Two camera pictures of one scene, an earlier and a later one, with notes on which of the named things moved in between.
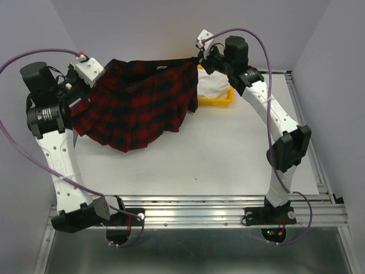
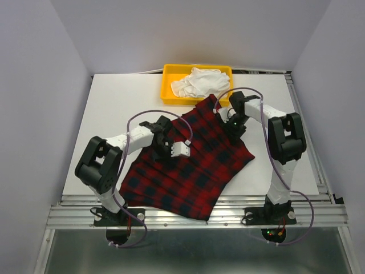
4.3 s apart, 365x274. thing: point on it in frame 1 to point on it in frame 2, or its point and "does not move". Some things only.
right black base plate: [257, 216] does not move
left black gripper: [72, 72] to [157, 157]
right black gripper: [206, 60] to [233, 133]
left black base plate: [122, 220] does not move
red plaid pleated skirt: [134, 99] to [189, 186]
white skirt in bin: [214, 85] does not move
